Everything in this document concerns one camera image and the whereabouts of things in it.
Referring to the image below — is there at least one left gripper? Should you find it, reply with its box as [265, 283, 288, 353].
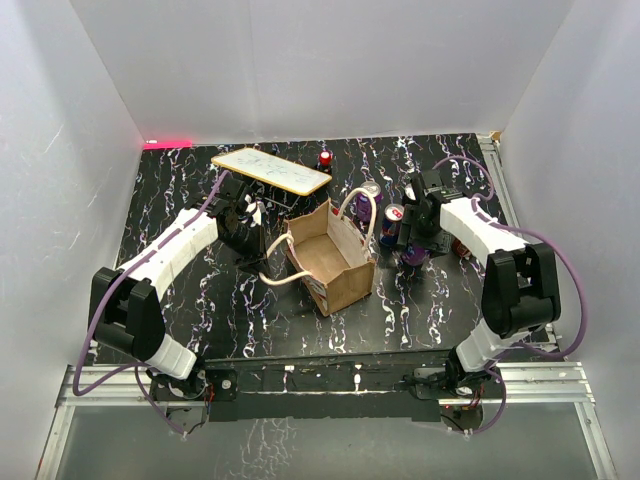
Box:
[220, 222, 272, 280]

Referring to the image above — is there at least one blue energy drink can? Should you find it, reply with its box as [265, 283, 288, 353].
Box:
[379, 203, 404, 247]

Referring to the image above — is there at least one purple drink can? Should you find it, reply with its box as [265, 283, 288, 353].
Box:
[356, 180, 382, 224]
[401, 240, 431, 267]

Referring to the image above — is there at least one black drink can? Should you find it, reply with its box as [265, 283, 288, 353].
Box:
[402, 184, 416, 205]

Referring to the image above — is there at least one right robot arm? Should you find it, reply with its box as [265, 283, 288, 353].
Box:
[398, 170, 561, 397]

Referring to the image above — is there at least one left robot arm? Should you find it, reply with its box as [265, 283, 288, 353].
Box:
[88, 172, 270, 399]

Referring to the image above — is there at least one white tablet with stand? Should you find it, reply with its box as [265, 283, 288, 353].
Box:
[211, 147, 332, 210]

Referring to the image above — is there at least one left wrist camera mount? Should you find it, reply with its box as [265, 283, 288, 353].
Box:
[240, 195, 266, 227]

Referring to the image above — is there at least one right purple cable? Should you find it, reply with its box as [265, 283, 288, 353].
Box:
[432, 155, 590, 436]

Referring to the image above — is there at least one purple cable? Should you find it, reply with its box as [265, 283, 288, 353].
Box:
[432, 155, 590, 436]
[72, 169, 231, 435]

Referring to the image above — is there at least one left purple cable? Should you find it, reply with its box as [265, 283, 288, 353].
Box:
[72, 169, 231, 435]

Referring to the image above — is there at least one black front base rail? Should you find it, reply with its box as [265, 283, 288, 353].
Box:
[205, 350, 464, 422]

